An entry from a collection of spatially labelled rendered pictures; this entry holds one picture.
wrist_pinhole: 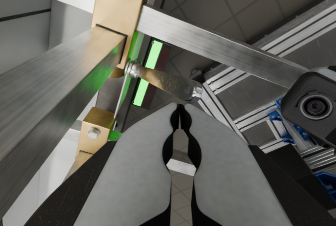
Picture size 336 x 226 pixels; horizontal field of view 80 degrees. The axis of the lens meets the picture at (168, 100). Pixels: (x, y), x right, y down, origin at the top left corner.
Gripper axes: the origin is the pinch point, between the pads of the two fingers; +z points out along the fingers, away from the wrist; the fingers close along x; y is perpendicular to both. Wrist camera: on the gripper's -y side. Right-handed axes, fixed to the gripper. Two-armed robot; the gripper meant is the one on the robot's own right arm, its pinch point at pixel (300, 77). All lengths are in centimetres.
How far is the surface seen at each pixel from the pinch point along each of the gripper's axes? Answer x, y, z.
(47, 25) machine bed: -13, -47, 20
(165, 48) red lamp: -6.5, -19.6, 12.4
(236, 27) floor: -3, 14, 83
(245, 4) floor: 8, 13, 83
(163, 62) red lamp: -9.5, -19.1, 12.5
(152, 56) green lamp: -9.1, -21.7, 12.5
